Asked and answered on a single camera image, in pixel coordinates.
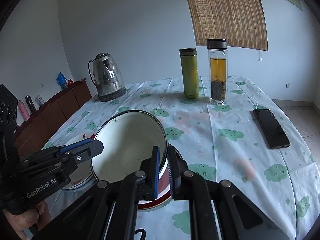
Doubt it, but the bamboo window blind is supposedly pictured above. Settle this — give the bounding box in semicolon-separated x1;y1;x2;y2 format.
187;0;268;51

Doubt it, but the glass tea bottle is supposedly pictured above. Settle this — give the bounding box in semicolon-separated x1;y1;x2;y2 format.
207;38;228;105

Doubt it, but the stainless steel bowl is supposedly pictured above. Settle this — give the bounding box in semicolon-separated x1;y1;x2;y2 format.
62;160;172;211

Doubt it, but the small picture card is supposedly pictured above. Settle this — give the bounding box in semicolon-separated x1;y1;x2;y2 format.
35;94;45;107

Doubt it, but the wooden sideboard cabinet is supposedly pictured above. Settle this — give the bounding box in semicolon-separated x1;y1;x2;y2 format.
14;79;92;157

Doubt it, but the black thermos flask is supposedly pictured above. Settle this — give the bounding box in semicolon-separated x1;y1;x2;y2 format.
25;95;37;114

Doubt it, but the person's left hand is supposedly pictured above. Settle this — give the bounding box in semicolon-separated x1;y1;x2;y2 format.
3;200;51;240

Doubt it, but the red flower white plate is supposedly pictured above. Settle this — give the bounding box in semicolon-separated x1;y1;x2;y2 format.
65;133;95;146

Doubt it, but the green thermos bottle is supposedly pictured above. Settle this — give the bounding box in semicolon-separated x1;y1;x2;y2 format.
179;48;199;99

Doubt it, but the red plastic bowl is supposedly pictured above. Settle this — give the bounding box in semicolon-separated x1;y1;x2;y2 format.
135;143;185;204

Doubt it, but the black smartphone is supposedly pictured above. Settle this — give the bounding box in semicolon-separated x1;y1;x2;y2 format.
253;109;290;150

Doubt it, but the cloud print tablecloth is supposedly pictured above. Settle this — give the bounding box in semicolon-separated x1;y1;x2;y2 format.
46;76;319;239

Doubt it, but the blue thermos jug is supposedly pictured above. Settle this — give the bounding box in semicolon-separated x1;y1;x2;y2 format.
56;72;68;90

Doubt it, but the stainless electric kettle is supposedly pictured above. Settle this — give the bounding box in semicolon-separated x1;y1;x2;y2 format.
88;53;126;102

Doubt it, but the white enamel bowl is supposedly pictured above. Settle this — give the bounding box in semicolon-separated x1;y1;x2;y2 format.
91;110;168;183

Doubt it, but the pink thermos flask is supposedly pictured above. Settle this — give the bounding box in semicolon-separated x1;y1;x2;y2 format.
18;100;30;121

